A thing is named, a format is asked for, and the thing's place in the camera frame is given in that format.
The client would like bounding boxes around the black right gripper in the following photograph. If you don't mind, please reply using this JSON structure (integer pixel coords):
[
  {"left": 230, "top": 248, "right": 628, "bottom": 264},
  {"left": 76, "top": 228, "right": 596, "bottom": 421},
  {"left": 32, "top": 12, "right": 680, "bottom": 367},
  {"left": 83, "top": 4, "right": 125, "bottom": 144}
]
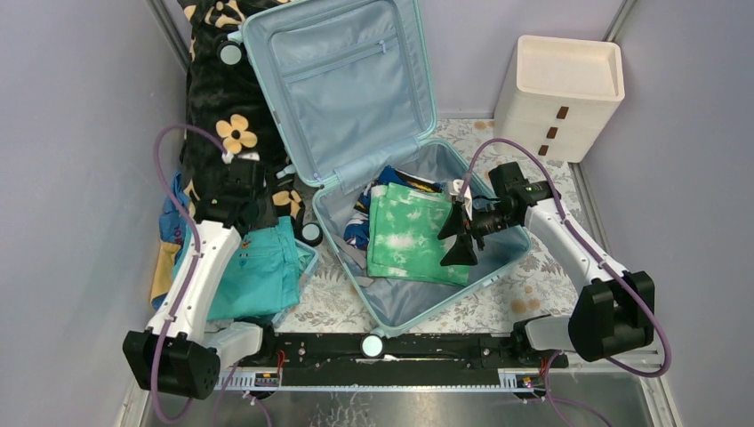
[{"left": 437, "top": 201, "right": 518, "bottom": 267}]

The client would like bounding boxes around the green white tie-dye cloth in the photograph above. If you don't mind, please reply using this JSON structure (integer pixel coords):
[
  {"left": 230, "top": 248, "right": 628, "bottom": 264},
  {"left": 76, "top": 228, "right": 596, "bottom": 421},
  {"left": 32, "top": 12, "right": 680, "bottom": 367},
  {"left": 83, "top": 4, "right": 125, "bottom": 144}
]
[{"left": 366, "top": 183, "right": 469, "bottom": 286}]

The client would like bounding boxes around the dark blue item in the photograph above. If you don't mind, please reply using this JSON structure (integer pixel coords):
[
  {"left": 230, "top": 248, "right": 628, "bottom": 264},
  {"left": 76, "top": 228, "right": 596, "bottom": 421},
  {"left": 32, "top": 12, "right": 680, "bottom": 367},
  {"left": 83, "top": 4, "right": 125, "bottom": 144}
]
[{"left": 343, "top": 165, "right": 445, "bottom": 251}]

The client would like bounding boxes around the white three-drawer storage cabinet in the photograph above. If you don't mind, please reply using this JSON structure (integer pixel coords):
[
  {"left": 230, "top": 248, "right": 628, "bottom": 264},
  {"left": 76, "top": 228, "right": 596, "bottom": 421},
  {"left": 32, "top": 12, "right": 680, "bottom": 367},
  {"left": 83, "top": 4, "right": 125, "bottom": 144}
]
[{"left": 493, "top": 35, "right": 625, "bottom": 164}]

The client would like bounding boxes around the light blue ribbed suitcase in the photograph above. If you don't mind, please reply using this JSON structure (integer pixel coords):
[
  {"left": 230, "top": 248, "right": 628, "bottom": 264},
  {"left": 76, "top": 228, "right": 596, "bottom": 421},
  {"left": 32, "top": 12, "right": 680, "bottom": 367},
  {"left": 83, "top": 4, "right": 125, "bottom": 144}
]
[{"left": 229, "top": 1, "right": 531, "bottom": 338}]

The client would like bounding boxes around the teal cloth bottom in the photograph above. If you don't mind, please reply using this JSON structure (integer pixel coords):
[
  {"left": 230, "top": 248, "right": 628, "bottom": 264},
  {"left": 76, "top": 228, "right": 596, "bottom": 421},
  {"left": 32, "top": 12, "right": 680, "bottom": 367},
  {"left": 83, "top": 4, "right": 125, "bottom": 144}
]
[{"left": 207, "top": 217, "right": 307, "bottom": 321}]

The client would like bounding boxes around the black floral plush blanket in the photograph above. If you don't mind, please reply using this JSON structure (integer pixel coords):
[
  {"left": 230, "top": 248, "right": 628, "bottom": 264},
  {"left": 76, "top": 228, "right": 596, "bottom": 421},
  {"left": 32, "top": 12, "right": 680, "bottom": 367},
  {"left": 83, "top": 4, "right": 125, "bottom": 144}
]
[{"left": 179, "top": 1, "right": 306, "bottom": 227}]

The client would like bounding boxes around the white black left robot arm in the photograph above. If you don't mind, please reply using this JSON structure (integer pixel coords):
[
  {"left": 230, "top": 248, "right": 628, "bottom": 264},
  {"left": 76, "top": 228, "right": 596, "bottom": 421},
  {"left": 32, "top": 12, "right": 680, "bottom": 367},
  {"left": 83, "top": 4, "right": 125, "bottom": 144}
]
[{"left": 123, "top": 155, "right": 276, "bottom": 399}]

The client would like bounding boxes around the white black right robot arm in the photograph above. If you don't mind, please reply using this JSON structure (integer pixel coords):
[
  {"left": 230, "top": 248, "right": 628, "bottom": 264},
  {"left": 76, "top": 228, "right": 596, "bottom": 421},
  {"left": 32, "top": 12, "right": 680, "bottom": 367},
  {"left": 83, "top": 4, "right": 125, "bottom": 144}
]
[{"left": 437, "top": 162, "right": 654, "bottom": 367}]

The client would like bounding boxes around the floral patterned floor mat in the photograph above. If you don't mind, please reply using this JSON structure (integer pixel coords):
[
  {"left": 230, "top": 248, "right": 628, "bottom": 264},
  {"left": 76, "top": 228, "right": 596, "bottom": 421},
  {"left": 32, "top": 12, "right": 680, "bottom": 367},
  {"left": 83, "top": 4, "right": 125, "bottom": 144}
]
[{"left": 275, "top": 119, "right": 593, "bottom": 334}]

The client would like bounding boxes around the light blue perforated plastic basket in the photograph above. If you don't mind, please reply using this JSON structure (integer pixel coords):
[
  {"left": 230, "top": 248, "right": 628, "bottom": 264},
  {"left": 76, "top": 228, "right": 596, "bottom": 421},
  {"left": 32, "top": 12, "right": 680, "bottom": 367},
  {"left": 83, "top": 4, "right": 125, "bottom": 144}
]
[{"left": 271, "top": 240, "right": 320, "bottom": 329}]

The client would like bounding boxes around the blue yellow cloth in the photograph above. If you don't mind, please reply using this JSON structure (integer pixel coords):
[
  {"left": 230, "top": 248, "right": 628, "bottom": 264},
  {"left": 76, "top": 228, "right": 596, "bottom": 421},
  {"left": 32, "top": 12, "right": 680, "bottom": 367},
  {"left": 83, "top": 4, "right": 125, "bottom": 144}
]
[{"left": 149, "top": 197, "right": 191, "bottom": 310}]

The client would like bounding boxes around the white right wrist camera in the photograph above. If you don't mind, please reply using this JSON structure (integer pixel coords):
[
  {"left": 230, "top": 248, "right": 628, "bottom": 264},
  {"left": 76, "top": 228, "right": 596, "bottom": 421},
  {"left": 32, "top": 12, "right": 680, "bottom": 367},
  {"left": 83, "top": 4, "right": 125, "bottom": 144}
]
[{"left": 446, "top": 179, "right": 473, "bottom": 219}]

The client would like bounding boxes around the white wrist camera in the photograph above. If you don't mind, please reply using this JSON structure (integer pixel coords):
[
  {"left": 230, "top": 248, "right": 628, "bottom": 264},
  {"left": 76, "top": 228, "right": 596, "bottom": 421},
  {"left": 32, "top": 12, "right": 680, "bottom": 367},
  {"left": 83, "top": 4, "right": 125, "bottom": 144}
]
[
  {"left": 446, "top": 179, "right": 473, "bottom": 219},
  {"left": 221, "top": 150, "right": 261, "bottom": 165}
]

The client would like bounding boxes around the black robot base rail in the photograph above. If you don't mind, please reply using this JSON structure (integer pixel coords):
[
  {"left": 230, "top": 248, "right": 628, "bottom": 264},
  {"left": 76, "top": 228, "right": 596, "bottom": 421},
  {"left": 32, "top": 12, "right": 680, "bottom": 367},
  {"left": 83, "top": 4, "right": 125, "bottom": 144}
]
[{"left": 215, "top": 328, "right": 569, "bottom": 398}]

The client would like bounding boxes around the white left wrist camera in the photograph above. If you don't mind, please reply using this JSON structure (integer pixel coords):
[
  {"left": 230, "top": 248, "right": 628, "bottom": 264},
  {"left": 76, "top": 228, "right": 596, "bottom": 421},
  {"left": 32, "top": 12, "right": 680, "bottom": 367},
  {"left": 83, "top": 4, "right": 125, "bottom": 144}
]
[{"left": 221, "top": 150, "right": 261, "bottom": 165}]

